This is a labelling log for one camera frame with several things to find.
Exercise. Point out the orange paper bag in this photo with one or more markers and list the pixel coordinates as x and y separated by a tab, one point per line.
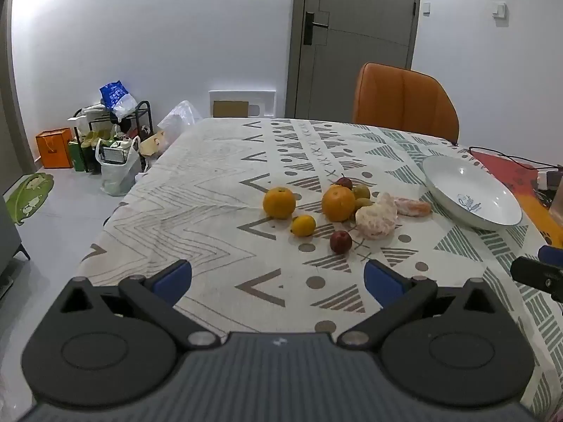
53	147

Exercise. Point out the large orange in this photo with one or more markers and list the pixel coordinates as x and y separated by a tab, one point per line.
279	202
338	204

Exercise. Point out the green floor mat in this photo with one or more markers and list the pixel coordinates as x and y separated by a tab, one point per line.
28	195

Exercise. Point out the small yellow tangerine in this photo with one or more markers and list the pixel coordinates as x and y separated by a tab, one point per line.
302	225

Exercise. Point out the peeled tangerine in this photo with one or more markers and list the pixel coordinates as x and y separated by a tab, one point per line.
412	207

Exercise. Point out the patterned tablecloth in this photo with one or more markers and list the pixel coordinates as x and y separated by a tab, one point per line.
211	184

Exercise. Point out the clear plastic bag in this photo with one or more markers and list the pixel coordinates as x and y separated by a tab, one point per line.
180	118

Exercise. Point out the small red apple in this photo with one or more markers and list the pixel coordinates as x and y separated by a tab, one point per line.
341	242

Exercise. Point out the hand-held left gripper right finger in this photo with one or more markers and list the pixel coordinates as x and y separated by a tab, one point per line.
380	279

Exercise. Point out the red orange mat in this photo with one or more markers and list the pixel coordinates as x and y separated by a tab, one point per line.
523	189

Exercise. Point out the peeled pomelo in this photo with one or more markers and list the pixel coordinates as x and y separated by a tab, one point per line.
377	222

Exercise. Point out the green round fruit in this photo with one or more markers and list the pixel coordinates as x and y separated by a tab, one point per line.
363	203
362	191

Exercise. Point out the black shoe rack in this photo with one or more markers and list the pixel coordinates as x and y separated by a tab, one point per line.
143	116

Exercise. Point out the brown cardboard sheet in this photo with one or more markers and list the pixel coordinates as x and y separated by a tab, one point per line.
231	109

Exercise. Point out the white plate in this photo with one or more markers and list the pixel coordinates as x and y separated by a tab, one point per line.
462	180

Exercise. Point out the blue and white plastic bag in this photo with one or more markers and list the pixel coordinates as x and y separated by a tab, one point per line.
114	94

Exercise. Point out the orange chair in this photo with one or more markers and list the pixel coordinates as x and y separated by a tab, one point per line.
404	96

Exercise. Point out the tan box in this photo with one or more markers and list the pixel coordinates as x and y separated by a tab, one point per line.
557	211

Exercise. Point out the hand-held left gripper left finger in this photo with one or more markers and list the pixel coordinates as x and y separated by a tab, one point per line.
173	279

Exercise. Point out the red apple with stem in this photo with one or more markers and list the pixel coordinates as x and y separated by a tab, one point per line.
345	183

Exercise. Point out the green paper bag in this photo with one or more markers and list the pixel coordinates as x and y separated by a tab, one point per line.
77	156

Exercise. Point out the grey interior door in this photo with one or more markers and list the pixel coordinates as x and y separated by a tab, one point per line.
13	96
365	9

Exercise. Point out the tan paper bag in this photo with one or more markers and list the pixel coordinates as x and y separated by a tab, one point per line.
153	145

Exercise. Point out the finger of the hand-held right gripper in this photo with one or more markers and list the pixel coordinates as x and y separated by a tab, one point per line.
536	274
552	256

